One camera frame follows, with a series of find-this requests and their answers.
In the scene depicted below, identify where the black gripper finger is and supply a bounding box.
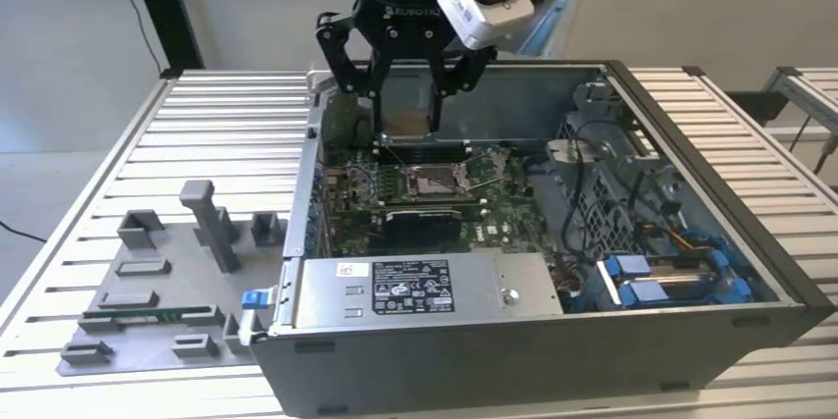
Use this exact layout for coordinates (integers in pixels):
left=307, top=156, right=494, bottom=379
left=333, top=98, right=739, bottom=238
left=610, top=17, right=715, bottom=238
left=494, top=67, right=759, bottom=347
left=313, top=10, right=392, bottom=136
left=427, top=47, right=494, bottom=134

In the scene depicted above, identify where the silver CPU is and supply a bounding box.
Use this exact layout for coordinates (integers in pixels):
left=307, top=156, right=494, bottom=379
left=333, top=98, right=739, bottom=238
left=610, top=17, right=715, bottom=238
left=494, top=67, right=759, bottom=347
left=382, top=108, right=435, bottom=139

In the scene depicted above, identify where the black RAM slot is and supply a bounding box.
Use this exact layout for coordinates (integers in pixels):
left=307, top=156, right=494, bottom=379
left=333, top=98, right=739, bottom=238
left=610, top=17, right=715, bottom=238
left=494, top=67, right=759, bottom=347
left=372, top=138, right=476, bottom=155
left=372, top=196, right=490, bottom=212

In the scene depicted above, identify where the CPU socket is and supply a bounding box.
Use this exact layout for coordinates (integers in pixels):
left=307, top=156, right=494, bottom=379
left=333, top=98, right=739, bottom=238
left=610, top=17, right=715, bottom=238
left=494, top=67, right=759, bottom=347
left=404, top=163, right=472, bottom=199

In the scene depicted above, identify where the black case fan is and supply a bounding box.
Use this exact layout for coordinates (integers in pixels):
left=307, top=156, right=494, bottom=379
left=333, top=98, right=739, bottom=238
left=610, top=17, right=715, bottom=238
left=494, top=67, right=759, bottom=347
left=319, top=92, right=382, bottom=155

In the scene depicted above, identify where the metal socket cover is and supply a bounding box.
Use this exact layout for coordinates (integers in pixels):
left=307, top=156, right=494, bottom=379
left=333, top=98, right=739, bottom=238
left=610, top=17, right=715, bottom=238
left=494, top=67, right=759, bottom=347
left=462, top=149, right=514, bottom=193

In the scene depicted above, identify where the thin metal locking lever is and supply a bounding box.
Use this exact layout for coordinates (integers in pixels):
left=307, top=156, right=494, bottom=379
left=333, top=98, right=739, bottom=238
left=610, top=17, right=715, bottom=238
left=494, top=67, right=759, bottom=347
left=382, top=139, right=411, bottom=168

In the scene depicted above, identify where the green motherboard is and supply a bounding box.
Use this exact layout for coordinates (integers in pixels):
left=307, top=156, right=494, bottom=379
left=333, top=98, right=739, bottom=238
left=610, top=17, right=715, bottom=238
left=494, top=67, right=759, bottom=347
left=313, top=138, right=564, bottom=263

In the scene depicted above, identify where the black graphics card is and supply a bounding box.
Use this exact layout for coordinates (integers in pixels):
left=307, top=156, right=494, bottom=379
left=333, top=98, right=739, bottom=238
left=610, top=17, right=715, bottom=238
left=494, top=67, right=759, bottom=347
left=370, top=207, right=490, bottom=248

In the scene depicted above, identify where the metal drive cage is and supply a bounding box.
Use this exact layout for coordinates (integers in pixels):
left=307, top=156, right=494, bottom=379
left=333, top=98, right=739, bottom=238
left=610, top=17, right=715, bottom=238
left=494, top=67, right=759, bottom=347
left=528, top=82, right=722, bottom=263

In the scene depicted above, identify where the silver power supply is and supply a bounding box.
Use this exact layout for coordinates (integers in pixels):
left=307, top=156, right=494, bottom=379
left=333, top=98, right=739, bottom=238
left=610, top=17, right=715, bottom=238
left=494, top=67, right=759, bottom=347
left=291, top=251, right=564, bottom=330

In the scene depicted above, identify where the black box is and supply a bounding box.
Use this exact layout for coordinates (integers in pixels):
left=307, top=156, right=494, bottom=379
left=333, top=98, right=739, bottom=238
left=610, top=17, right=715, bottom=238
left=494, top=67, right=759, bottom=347
left=724, top=88, right=789, bottom=130

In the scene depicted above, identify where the blue disk carrier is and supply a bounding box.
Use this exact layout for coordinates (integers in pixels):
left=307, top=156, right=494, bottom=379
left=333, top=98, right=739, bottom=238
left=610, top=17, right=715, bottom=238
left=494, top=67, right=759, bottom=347
left=598, top=247, right=732, bottom=281
left=614, top=275, right=754, bottom=312

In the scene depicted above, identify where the aluminium slat side table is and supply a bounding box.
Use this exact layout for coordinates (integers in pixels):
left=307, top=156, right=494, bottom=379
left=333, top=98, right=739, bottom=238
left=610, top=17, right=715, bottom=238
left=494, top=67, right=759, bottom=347
left=762, top=64, right=838, bottom=155

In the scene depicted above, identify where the disk with blue carrier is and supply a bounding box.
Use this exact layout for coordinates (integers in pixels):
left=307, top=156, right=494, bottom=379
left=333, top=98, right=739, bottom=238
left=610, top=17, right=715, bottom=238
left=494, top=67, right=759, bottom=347
left=235, top=286, right=276, bottom=346

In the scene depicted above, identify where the black open PC case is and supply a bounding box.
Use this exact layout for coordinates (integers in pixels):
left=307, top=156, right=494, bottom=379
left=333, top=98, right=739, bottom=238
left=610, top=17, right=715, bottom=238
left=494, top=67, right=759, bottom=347
left=251, top=59, right=837, bottom=419

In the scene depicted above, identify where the green RAM stick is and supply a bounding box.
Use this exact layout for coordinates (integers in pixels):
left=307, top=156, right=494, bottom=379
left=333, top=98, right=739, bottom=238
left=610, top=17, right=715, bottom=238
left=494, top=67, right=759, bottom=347
left=81, top=308, right=195, bottom=326

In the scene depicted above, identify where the grey plastic parts rack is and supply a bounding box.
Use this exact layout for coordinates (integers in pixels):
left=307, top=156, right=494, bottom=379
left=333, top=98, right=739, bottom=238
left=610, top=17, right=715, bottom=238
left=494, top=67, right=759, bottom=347
left=55, top=179, right=289, bottom=376

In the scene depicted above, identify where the black internal cable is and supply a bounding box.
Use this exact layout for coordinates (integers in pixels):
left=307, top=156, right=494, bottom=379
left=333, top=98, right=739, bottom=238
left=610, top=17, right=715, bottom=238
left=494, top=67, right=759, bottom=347
left=552, top=118, right=656, bottom=263

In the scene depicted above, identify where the black vertical post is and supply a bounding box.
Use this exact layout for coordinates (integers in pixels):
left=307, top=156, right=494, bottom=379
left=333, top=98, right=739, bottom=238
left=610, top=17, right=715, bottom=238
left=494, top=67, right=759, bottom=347
left=121, top=0, right=205, bottom=79

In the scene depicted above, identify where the coloured wire bundle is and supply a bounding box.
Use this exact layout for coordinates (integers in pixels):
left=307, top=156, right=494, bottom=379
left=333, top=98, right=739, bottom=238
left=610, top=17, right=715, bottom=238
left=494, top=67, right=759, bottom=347
left=640, top=222, right=706, bottom=256

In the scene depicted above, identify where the thin black floor cable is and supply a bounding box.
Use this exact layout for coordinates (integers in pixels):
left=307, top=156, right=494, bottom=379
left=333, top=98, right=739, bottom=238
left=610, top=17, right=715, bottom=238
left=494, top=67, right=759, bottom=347
left=0, top=220, right=48, bottom=243

